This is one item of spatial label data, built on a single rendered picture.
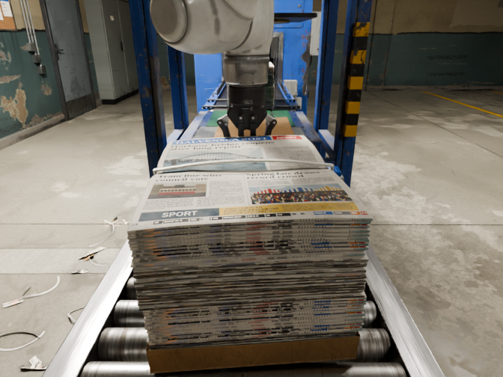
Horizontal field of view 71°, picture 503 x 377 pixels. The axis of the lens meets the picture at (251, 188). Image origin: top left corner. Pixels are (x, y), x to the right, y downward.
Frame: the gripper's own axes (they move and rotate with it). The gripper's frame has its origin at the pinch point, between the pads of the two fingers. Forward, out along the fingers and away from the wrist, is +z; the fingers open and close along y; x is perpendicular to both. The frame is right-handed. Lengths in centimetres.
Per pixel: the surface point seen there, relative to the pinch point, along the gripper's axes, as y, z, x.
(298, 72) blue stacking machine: 49, 6, 311
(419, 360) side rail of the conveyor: 25.0, 12.9, -38.2
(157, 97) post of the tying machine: -40, -5, 80
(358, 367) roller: 15.9, 13.0, -39.4
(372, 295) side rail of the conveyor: 22.6, 13.0, -24.3
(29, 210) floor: -169, 93, 167
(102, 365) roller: -20.0, 13.0, -39.1
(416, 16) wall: 377, -71, 825
